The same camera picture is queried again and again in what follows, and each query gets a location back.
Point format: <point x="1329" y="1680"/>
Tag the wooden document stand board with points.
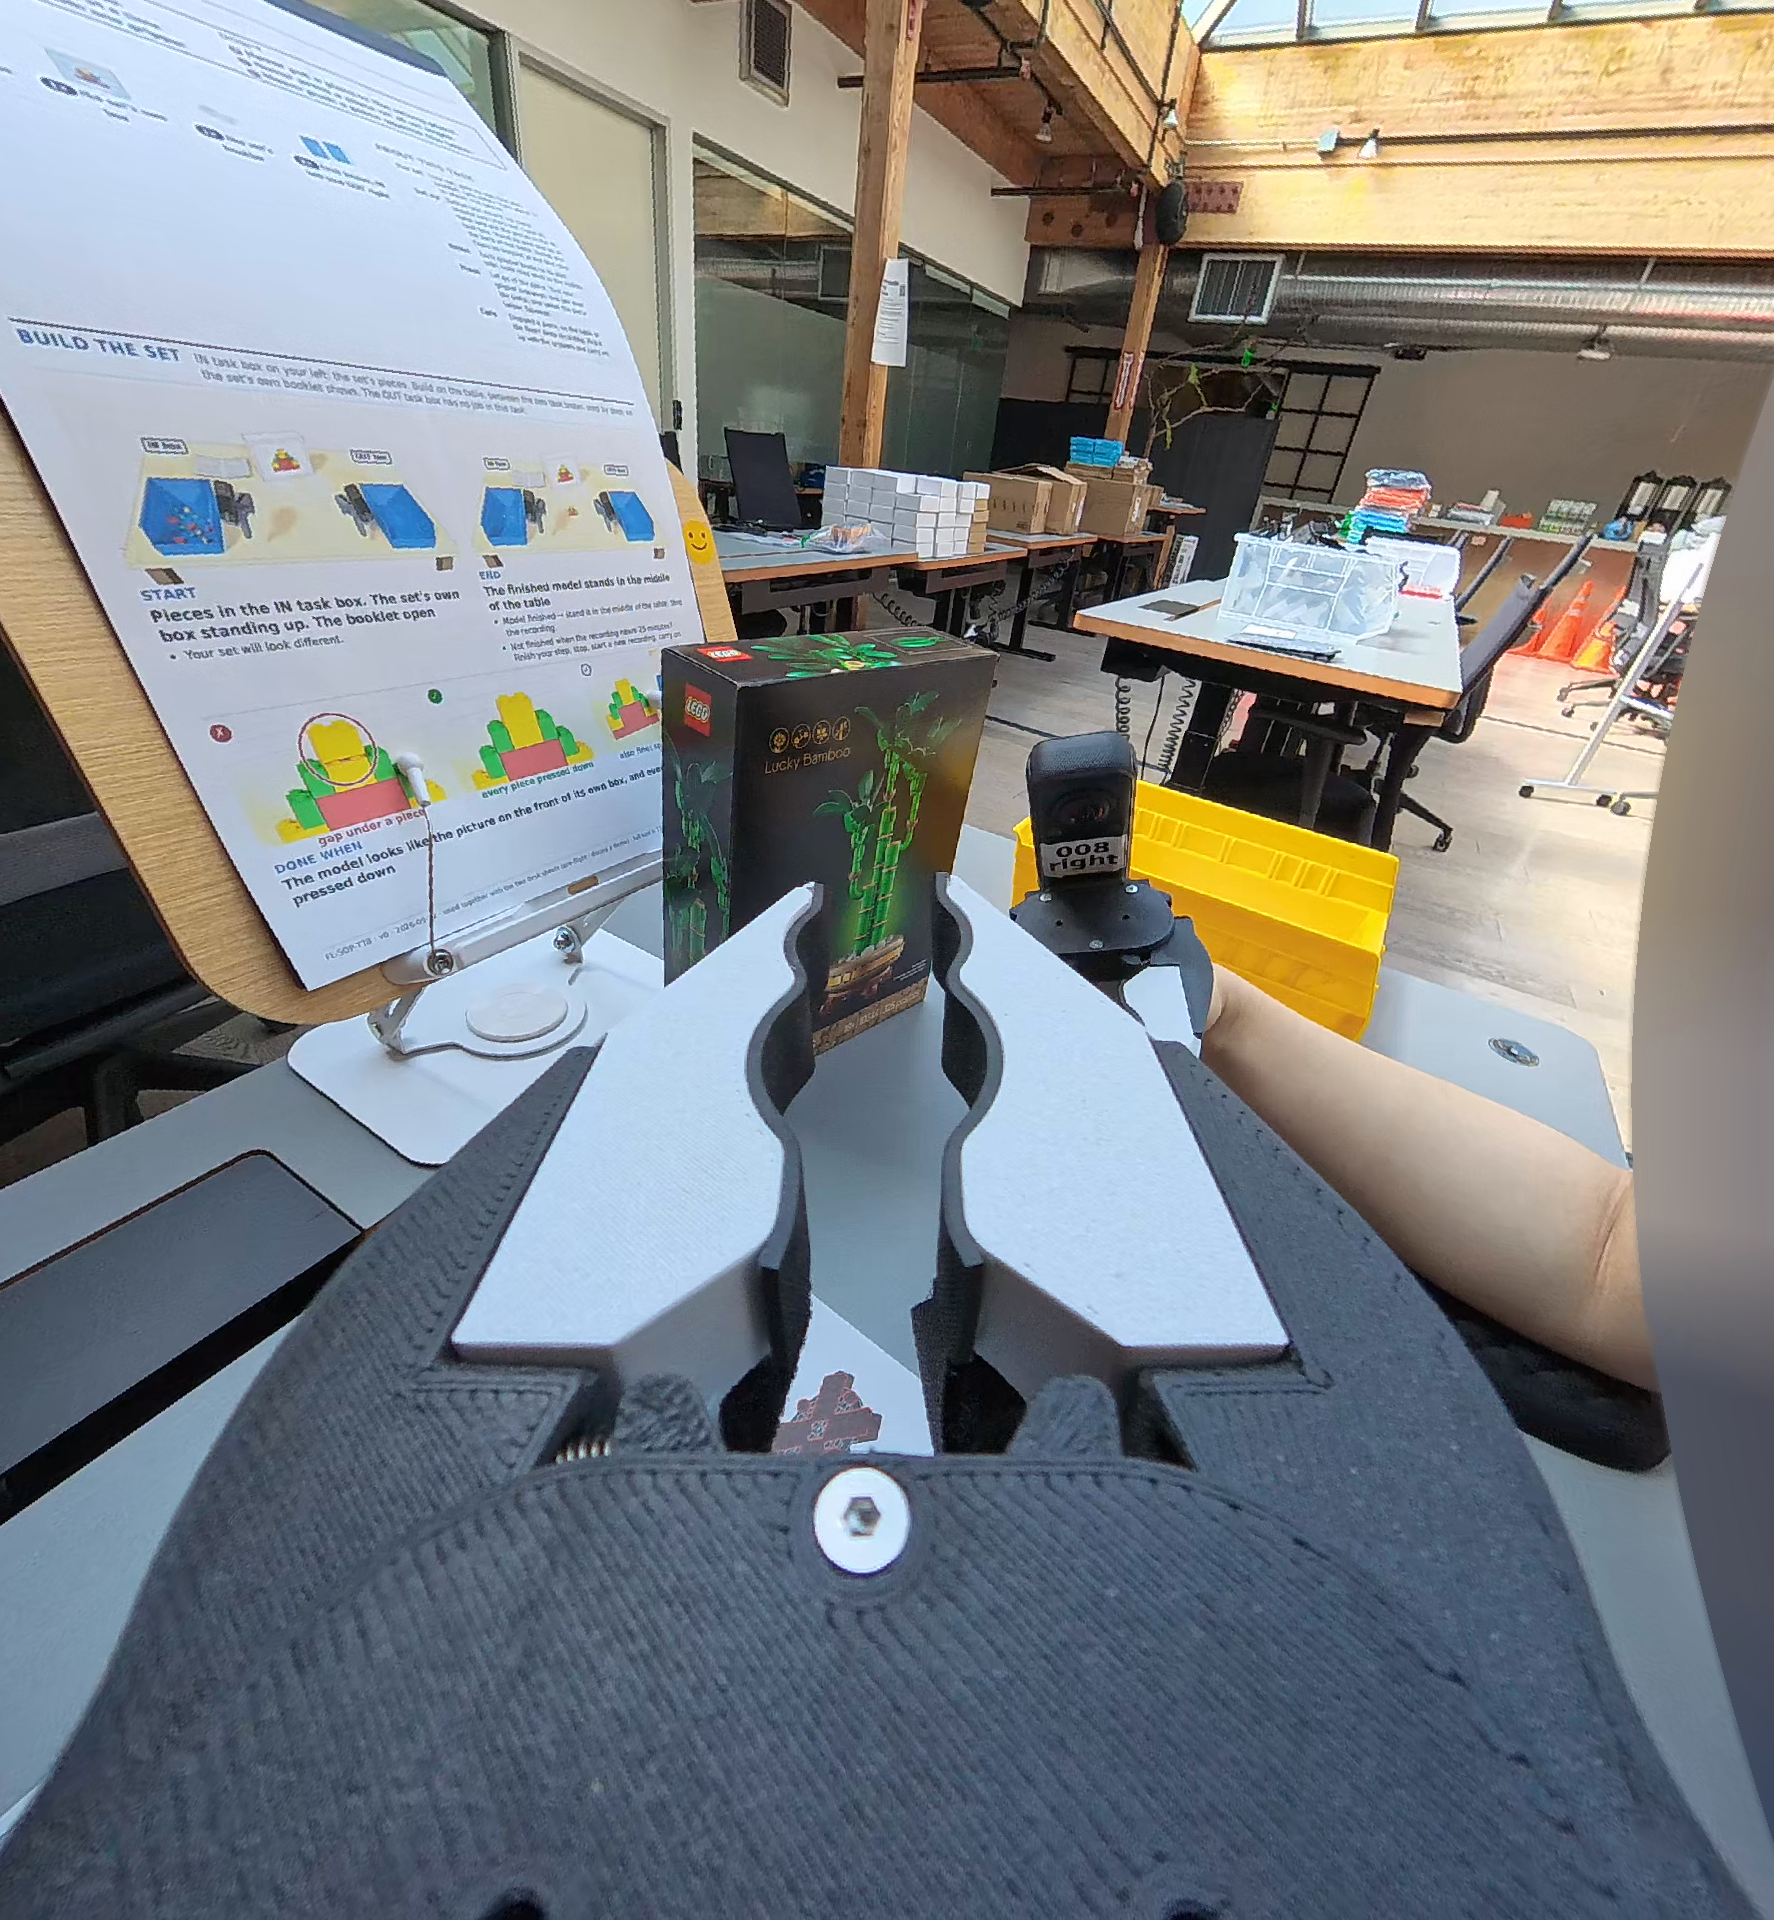
<point x="91" y="721"/>

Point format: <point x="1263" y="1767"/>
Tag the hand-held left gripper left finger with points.
<point x="646" y="1185"/>

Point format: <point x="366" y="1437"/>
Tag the printed task instruction sheet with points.
<point x="272" y="495"/>

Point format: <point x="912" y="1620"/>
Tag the cardboard boxes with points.
<point x="1066" y="504"/>

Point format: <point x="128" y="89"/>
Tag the clear plastic storage bin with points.
<point x="1305" y="594"/>

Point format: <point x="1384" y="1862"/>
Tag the round desk grommet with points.
<point x="1512" y="1052"/>

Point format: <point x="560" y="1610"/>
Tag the white building instruction booklet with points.
<point x="865" y="1386"/>

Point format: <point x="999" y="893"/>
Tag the yellow plastic bin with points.
<point x="1277" y="886"/>

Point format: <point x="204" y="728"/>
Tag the wooden top work table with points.
<point x="1367" y="661"/>

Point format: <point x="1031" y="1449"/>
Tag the black toy set box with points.
<point x="798" y="780"/>

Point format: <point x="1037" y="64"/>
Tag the wooden pillar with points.
<point x="879" y="226"/>

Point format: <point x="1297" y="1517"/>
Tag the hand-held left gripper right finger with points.
<point x="1111" y="1201"/>

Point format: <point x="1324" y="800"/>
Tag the metal stand clip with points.
<point x="496" y="945"/>

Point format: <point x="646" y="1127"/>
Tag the white stand base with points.
<point x="377" y="1088"/>

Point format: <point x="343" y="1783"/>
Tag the black desk pad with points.
<point x="106" y="1320"/>

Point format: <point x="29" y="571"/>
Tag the black office chair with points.
<point x="761" y="476"/>

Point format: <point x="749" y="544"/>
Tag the orange traffic cones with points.
<point x="1569" y="626"/>

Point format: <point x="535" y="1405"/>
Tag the black wrist rest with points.
<point x="1561" y="1394"/>

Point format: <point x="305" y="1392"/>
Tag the grey desk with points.
<point x="1441" y="1035"/>

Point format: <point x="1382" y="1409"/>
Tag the silver ventilation duct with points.
<point x="1547" y="301"/>

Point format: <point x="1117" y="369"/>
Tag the person's right forearm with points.
<point x="1426" y="1155"/>

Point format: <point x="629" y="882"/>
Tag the stack of white boxes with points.
<point x="902" y="507"/>

